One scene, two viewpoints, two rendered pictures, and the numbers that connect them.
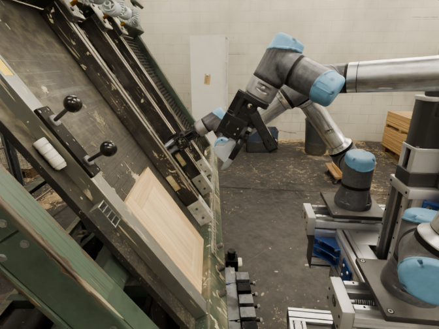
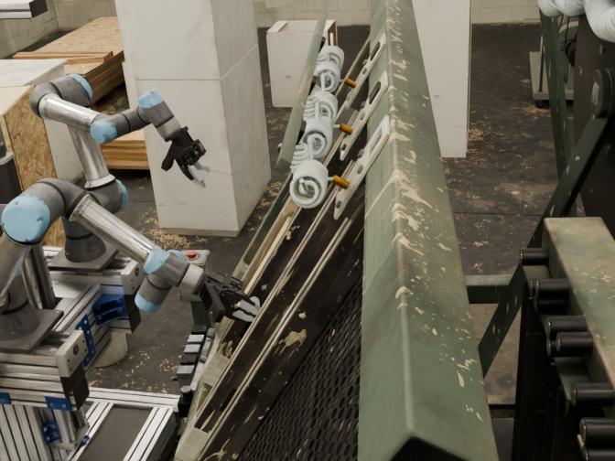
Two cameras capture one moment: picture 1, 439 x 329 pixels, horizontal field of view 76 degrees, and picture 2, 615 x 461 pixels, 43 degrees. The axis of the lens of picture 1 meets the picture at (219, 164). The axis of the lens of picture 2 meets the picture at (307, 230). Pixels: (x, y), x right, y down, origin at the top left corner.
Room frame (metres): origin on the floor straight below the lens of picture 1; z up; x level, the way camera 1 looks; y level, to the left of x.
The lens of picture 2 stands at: (3.12, 0.68, 2.43)
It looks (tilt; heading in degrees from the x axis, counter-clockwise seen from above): 27 degrees down; 188
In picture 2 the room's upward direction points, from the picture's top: 4 degrees counter-clockwise
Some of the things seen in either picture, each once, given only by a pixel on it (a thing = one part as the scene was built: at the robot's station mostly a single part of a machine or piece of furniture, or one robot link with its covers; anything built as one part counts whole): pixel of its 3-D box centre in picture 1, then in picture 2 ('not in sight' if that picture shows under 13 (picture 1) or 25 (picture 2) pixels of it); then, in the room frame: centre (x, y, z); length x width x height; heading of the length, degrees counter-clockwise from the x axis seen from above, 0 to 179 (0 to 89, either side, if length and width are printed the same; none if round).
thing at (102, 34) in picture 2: not in sight; (96, 61); (-5.16, -2.70, 0.23); 2.45 x 1.03 x 0.45; 174
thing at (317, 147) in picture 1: (317, 136); not in sight; (5.19, -1.85, 0.33); 0.52 x 0.51 x 0.65; 174
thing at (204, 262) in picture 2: not in sight; (195, 275); (0.47, -0.17, 0.84); 0.12 x 0.12 x 0.18; 2
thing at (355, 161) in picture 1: (357, 167); (2, 284); (1.12, -0.59, 1.20); 0.13 x 0.12 x 0.14; 174
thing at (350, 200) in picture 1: (353, 192); (12, 314); (1.11, -0.59, 1.09); 0.15 x 0.15 x 0.10
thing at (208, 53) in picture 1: (210, 98); not in sight; (5.22, 0.16, 1.03); 0.61 x 0.58 x 2.05; 174
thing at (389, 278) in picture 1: (415, 271); (82, 241); (0.62, -0.53, 1.09); 0.15 x 0.15 x 0.10
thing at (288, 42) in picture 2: not in sight; (304, 63); (-4.29, -0.29, 0.36); 0.58 x 0.45 x 0.72; 84
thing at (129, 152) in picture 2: not in sight; (141, 147); (-2.71, -1.47, 0.15); 0.61 x 0.52 x 0.31; 174
